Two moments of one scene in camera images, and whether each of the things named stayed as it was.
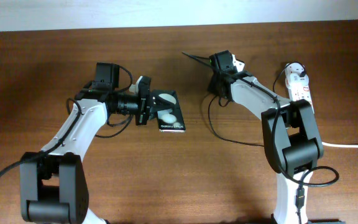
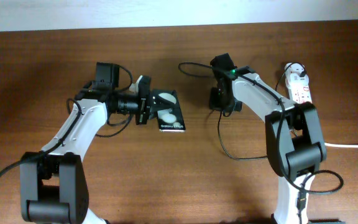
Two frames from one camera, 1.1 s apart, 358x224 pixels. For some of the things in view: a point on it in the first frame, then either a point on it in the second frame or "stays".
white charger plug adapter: [294, 75] stays
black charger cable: [273, 89] to [302, 74]
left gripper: [143, 103] stays
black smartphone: [169, 120] stays
